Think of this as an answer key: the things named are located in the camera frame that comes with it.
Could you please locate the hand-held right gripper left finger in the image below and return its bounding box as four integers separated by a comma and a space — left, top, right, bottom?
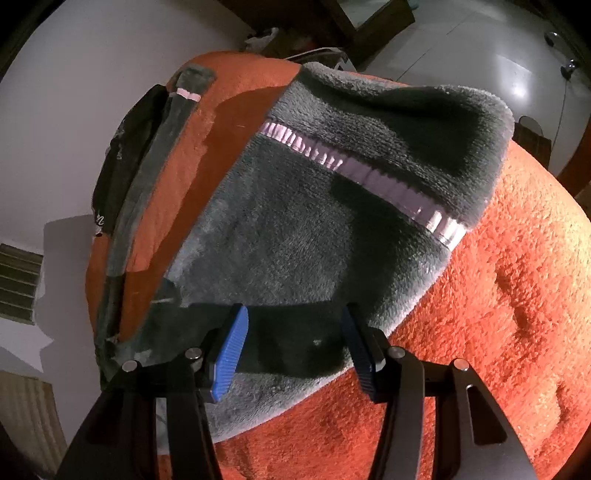
55, 304, 250, 480

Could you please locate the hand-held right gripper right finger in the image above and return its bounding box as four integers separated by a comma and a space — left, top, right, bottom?
342, 302, 536, 480

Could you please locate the grey fleece garment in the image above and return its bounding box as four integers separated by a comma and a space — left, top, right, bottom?
92, 61, 515, 446

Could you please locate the orange fleece blanket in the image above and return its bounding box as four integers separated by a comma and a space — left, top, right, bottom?
85, 50, 591, 480

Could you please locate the beige curtain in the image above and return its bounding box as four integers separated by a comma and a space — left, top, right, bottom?
0, 369, 68, 476

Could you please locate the black t-shirt white print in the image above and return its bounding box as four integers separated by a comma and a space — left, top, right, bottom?
91, 84, 169, 236

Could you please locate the crumpled white cloth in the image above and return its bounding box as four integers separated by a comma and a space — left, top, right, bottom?
245, 27, 282, 54

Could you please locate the wooden framed mirror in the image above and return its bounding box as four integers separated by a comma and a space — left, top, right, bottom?
318, 0, 416, 70

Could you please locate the dark wooden wardrobe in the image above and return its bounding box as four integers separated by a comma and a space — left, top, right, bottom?
217, 0, 352, 51

